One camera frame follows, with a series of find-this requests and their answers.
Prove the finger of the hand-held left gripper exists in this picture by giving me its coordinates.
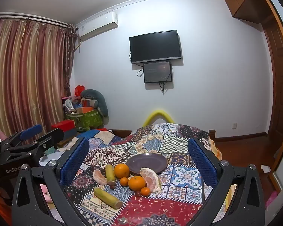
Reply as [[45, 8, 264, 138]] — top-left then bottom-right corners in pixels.
[[0, 125, 43, 147], [5, 128, 65, 156]]

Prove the black wall television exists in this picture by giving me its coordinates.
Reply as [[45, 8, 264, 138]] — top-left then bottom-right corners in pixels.
[[129, 30, 182, 64]]

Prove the red box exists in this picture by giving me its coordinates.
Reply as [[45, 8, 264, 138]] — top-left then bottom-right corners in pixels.
[[51, 120, 75, 131]]

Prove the orange box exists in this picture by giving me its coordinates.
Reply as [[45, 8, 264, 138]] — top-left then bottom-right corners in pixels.
[[77, 107, 95, 115]]

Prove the purple plate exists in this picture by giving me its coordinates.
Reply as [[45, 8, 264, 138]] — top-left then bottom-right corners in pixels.
[[126, 153, 168, 175]]

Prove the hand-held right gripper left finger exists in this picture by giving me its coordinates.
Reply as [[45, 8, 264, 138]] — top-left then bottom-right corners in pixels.
[[12, 137, 90, 226]]

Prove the peeled pomelo segment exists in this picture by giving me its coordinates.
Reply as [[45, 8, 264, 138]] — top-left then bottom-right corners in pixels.
[[92, 169, 108, 185]]

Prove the large orange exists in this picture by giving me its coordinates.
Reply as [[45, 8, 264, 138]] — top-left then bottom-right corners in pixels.
[[114, 163, 130, 179], [128, 176, 146, 191]]

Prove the green sugarcane piece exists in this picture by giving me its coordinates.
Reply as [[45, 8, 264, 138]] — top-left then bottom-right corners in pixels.
[[94, 188, 123, 209], [105, 164, 117, 186]]

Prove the patchwork printed blanket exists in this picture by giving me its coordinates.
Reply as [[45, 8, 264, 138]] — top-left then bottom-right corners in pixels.
[[61, 123, 229, 226]]

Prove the white air conditioner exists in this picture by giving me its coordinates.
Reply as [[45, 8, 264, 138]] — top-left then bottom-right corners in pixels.
[[76, 12, 119, 41]]

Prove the white curtain rail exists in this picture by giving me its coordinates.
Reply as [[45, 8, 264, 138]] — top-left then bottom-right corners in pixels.
[[0, 12, 69, 28]]

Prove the blue patchwork quilt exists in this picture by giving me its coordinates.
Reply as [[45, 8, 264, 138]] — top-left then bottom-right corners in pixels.
[[77, 128, 132, 147]]

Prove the grey long pillow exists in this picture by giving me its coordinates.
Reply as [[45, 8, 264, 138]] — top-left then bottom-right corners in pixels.
[[81, 89, 109, 118]]

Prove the wooden wall cabinet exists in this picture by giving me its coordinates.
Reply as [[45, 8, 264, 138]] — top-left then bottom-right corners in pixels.
[[224, 0, 267, 24]]

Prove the green patterned storage box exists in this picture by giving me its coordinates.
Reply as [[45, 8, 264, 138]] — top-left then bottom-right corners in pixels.
[[65, 109, 104, 132]]

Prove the small black wall monitor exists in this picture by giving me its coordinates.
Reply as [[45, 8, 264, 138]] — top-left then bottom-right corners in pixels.
[[143, 61, 172, 84]]

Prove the striped red curtain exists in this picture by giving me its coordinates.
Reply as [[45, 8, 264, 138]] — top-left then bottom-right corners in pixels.
[[0, 19, 77, 138]]

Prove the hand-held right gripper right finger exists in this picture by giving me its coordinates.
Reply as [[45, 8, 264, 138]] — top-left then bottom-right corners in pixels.
[[187, 137, 266, 226]]

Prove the pomelo wedge with rind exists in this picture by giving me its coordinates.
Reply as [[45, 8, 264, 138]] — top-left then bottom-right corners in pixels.
[[140, 168, 162, 192]]

